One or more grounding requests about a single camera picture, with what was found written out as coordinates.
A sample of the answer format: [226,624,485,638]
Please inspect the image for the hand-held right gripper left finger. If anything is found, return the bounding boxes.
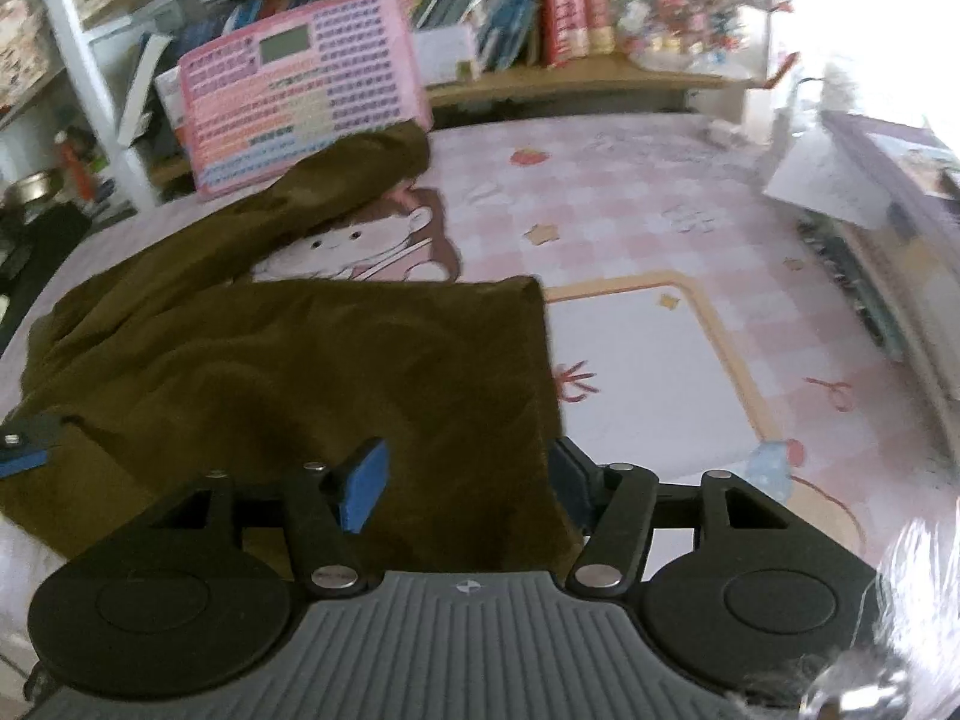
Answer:
[141,438,392,602]

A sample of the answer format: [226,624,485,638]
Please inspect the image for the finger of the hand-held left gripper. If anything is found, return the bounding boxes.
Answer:
[0,412,70,479]

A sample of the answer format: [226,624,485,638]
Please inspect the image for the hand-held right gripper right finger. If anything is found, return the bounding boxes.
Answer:
[550,436,797,602]

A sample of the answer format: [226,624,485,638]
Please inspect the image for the olive green garment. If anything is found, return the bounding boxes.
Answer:
[0,120,587,572]

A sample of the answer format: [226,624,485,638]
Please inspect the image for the metal bowl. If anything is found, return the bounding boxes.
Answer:
[4,169,70,220]

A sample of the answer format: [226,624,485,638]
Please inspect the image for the pink checked printed bedsheet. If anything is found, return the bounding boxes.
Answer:
[0,111,960,620]

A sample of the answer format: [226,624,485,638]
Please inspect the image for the white fluffy cuff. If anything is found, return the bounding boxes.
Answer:
[806,506,960,720]

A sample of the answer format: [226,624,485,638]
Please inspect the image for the white paper sheet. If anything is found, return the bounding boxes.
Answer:
[760,129,902,232]

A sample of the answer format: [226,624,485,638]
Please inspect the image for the wooden shelf board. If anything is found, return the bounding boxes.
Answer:
[426,60,760,110]

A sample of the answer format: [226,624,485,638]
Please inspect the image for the pink learning tablet toy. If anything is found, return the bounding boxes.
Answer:
[154,0,434,200]

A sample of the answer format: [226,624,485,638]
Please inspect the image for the red printed box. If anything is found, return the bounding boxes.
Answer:
[540,0,610,68]

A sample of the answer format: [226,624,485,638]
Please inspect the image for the purple box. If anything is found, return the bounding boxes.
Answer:
[820,108,960,205]

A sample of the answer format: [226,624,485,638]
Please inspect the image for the pile of colourful figures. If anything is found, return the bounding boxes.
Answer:
[606,0,760,72]

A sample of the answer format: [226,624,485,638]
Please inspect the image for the row of books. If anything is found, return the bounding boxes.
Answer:
[405,0,550,70]

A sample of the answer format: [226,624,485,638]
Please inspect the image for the white shelf frame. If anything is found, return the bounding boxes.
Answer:
[28,0,164,212]

